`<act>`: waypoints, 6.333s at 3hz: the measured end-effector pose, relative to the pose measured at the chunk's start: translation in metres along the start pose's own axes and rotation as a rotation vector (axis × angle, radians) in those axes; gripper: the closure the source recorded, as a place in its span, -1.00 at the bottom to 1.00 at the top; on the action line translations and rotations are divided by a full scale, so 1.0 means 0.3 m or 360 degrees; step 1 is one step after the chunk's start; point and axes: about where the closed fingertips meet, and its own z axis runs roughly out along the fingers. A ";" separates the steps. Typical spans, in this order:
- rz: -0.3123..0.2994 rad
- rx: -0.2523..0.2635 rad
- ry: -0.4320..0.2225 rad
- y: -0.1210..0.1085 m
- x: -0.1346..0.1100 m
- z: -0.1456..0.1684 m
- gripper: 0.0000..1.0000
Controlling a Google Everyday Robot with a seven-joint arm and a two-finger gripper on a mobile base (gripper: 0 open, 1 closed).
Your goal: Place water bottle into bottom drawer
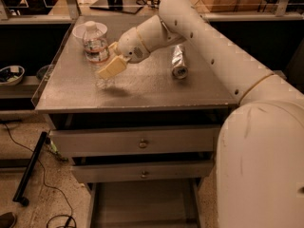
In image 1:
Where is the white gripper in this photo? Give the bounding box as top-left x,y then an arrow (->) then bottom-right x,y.
97,28 -> 150,80

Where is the clear plastic water bottle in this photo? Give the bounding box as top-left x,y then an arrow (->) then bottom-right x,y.
82,20 -> 116,90

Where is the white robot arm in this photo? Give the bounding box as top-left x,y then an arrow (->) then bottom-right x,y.
98,0 -> 304,228

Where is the top grey drawer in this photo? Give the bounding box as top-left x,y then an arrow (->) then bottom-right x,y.
50,125 -> 219,157

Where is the grey drawer cabinet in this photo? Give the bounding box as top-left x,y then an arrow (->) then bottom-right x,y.
34,14 -> 244,228

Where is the middle grey drawer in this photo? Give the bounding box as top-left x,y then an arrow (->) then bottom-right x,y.
71,161 -> 214,183

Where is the bottom open grey drawer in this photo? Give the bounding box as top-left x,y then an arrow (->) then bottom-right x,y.
87,179 -> 205,228

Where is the white ceramic bowl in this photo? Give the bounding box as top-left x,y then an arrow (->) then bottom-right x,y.
72,23 -> 107,45

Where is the black monitor stand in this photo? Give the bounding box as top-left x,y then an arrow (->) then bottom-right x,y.
89,0 -> 143,14

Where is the silver foil-wrapped can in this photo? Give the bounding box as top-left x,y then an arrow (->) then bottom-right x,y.
171,44 -> 188,80

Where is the bowl with dark items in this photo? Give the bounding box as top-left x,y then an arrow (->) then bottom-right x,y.
0,66 -> 25,86

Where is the black bar on floor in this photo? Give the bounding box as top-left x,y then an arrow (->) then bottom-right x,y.
12,131 -> 48,206

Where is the dark shoe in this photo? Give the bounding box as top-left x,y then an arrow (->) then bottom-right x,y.
0,212 -> 17,228

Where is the black floor cable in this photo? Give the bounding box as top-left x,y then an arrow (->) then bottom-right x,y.
0,121 -> 78,228

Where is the grey side shelf rail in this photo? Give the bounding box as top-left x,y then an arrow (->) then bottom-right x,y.
274,70 -> 287,80

